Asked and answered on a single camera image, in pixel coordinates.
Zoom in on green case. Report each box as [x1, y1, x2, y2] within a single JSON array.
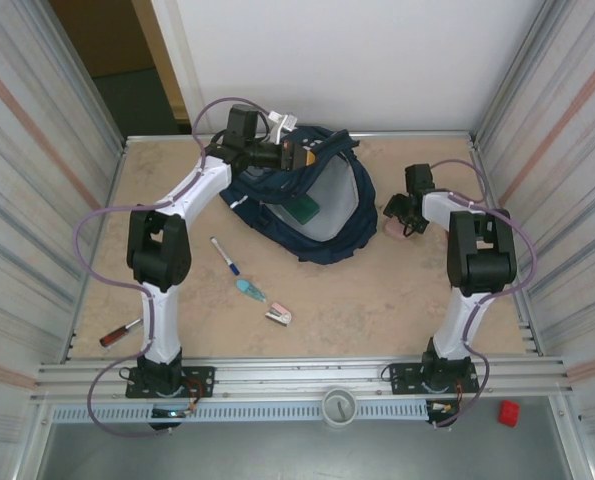
[[283, 194, 321, 227]]

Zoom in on small pink object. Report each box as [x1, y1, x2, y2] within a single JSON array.
[[384, 218, 414, 243]]

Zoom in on navy blue student backpack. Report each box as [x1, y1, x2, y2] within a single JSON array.
[[219, 124, 379, 266]]

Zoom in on blue white marker pen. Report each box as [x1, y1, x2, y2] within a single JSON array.
[[209, 236, 243, 278]]

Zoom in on pink stapler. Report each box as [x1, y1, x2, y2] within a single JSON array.
[[264, 301, 294, 328]]

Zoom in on small circuit board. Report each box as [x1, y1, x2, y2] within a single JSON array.
[[426, 399, 459, 417], [150, 407, 198, 420]]

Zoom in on grey round cup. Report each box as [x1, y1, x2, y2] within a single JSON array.
[[322, 387, 359, 427]]

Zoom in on red plastic block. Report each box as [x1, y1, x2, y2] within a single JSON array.
[[496, 399, 521, 427]]

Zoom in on white door frame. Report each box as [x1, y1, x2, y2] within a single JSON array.
[[131, 0, 212, 135]]

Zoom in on aluminium corner post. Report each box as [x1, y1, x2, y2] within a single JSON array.
[[469, 0, 576, 151], [26, 0, 128, 151]]

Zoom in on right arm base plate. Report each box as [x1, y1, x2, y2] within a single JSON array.
[[389, 362, 480, 396]]

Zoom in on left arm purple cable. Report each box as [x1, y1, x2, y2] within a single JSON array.
[[73, 97, 278, 437]]

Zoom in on aluminium mounting rail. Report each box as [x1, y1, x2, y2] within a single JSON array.
[[31, 354, 573, 406]]

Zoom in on red handled screwdriver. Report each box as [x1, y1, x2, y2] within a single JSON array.
[[99, 318, 144, 349]]

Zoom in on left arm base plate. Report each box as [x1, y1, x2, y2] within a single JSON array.
[[125, 366, 216, 400]]

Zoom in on slotted cable duct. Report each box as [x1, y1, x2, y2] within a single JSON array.
[[51, 402, 428, 424]]

